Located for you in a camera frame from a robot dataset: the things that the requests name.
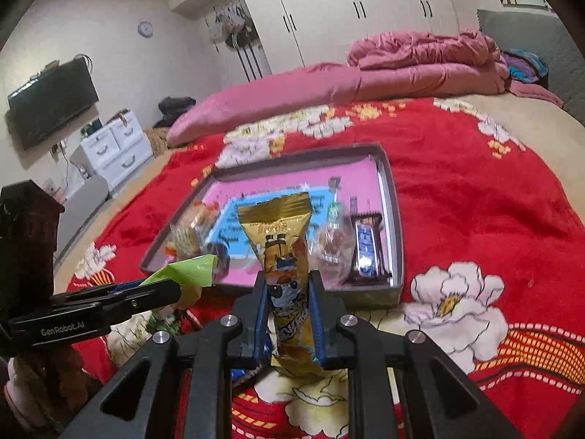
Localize black green-pea snack packet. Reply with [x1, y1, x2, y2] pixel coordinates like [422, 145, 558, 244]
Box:
[146, 309, 198, 337]

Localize green and yellow snack packet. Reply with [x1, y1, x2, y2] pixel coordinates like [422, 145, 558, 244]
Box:
[141, 254, 218, 309]

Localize orange-edged cracker packet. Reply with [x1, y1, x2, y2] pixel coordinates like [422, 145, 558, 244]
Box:
[165, 201, 220, 260]

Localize yellow cartoon snack packet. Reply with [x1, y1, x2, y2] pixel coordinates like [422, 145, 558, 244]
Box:
[238, 191, 327, 378]

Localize Snickers bar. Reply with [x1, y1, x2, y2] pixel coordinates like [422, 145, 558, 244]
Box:
[349, 212, 390, 284]

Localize clear-wrapped red snack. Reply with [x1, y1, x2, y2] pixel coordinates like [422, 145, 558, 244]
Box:
[308, 201, 356, 288]

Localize blue Oreo packet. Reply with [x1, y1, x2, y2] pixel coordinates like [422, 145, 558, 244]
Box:
[230, 341, 273, 386]

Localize white drawer cabinet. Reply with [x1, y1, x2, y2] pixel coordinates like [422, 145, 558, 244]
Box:
[71, 110, 154, 193]

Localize grey shallow box tray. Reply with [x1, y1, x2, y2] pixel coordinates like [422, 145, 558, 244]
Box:
[139, 142, 406, 311]

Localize red floral blanket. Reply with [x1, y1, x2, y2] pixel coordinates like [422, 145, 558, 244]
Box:
[68, 98, 584, 438]

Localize pink and blue book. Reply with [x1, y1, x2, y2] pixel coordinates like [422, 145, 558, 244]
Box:
[182, 154, 390, 289]

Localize dark clothes pile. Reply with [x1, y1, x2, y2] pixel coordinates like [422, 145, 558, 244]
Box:
[154, 96, 196, 128]

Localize hanging bags and hats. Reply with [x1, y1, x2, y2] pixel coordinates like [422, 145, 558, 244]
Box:
[211, 3, 260, 50]

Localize white wardrobe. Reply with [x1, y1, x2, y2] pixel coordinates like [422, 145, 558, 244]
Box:
[167, 0, 459, 74]

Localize pink folded duvet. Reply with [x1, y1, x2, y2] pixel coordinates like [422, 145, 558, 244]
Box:
[167, 31, 563, 148]

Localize colourful folded clothes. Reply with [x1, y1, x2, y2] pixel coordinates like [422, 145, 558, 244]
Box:
[503, 49, 549, 88]

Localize grey padded headboard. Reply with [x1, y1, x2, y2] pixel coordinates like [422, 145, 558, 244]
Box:
[477, 9, 585, 124]

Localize black wall television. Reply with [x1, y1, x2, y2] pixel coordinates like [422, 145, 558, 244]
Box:
[7, 59, 99, 150]

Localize round wall clock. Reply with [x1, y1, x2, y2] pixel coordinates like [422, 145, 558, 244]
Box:
[137, 21, 154, 39]

